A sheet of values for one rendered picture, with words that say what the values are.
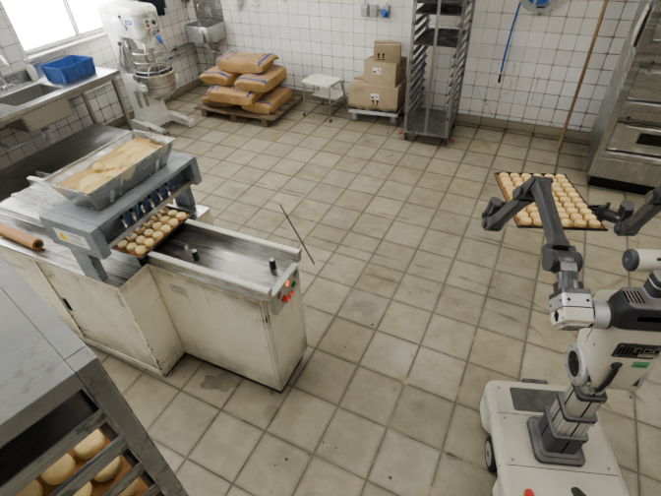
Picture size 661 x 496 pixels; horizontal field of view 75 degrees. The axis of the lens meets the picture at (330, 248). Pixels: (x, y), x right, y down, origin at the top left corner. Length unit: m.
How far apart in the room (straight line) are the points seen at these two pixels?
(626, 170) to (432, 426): 3.03
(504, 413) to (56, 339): 2.07
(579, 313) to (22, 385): 1.39
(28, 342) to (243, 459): 1.93
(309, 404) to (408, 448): 0.59
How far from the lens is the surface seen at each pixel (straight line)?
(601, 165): 4.63
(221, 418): 2.67
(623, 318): 1.59
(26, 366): 0.69
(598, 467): 2.43
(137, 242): 2.41
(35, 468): 0.77
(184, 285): 2.28
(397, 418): 2.58
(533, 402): 2.49
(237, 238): 2.28
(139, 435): 0.79
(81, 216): 2.23
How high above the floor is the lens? 2.27
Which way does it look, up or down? 40 degrees down
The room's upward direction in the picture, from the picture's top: 3 degrees counter-clockwise
